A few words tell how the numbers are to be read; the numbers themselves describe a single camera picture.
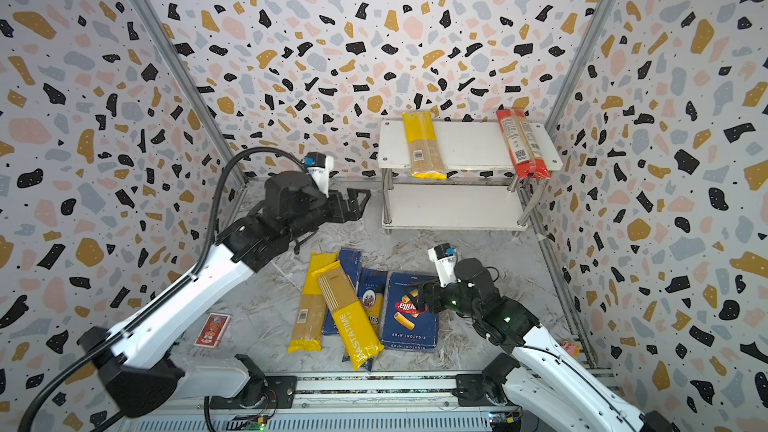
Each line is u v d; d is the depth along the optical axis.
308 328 0.82
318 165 0.58
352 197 0.60
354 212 0.60
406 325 0.80
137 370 0.39
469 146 0.84
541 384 0.59
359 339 0.78
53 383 0.34
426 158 0.76
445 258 0.65
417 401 0.73
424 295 0.63
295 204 0.49
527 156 0.76
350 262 0.95
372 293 0.89
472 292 0.54
